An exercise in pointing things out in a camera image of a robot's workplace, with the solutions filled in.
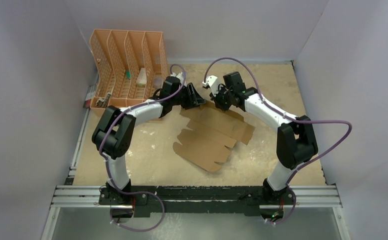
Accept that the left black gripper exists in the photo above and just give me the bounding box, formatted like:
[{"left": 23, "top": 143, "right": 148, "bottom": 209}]
[{"left": 171, "top": 83, "right": 205, "bottom": 110}]

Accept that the brown cardboard box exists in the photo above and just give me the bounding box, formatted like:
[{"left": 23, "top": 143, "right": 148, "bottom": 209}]
[{"left": 173, "top": 101, "right": 255, "bottom": 173}]

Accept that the orange plastic file organizer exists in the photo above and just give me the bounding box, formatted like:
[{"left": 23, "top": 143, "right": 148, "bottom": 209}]
[{"left": 89, "top": 29, "right": 170, "bottom": 117}]

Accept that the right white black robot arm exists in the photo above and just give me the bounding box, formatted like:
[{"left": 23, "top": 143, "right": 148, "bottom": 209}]
[{"left": 203, "top": 71, "right": 318, "bottom": 204}]

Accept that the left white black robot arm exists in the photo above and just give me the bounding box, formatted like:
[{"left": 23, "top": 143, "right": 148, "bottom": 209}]
[{"left": 92, "top": 76, "right": 206, "bottom": 205}]

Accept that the white beige carton box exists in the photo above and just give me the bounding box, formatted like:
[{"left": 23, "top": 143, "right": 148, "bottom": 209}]
[{"left": 136, "top": 67, "right": 147, "bottom": 88}]

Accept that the purple grey round container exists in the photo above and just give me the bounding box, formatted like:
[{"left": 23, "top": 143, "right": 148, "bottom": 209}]
[{"left": 153, "top": 76, "right": 163, "bottom": 90}]

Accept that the black white patterned card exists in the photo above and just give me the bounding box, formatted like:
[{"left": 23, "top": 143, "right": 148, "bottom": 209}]
[{"left": 95, "top": 92, "right": 112, "bottom": 108}]

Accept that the pack of coloured markers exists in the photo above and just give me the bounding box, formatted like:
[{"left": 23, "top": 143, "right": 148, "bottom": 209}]
[{"left": 83, "top": 84, "right": 97, "bottom": 108}]

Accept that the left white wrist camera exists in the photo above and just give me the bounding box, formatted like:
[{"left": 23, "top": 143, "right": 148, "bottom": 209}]
[{"left": 175, "top": 71, "right": 186, "bottom": 82}]

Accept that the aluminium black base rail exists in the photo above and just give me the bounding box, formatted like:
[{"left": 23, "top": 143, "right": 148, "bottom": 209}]
[{"left": 51, "top": 185, "right": 342, "bottom": 219}]

